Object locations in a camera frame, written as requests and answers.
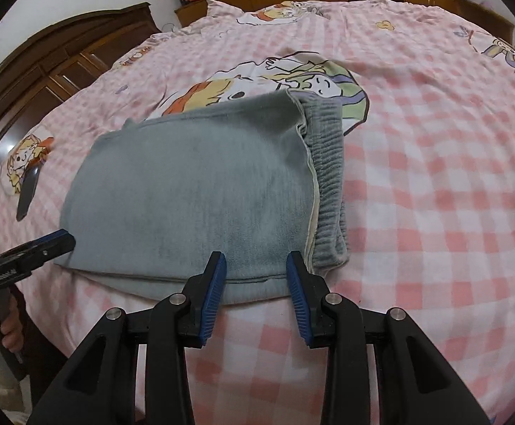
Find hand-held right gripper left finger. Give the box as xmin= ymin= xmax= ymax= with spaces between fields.
xmin=27 ymin=251 xmax=227 ymax=425

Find black smartphone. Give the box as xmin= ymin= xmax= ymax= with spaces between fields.
xmin=16 ymin=161 xmax=43 ymax=222

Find pink checked printed bed sheet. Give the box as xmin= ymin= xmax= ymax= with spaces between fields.
xmin=0 ymin=0 xmax=515 ymax=425

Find grey pants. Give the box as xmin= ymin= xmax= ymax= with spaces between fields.
xmin=55 ymin=90 xmax=351 ymax=306

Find dark wooden headboard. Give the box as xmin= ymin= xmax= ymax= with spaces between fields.
xmin=0 ymin=2 xmax=164 ymax=173

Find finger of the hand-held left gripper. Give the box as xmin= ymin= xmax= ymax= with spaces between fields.
xmin=16 ymin=229 xmax=77 ymax=267

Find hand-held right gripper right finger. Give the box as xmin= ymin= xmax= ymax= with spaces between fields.
xmin=286 ymin=251 xmax=491 ymax=425

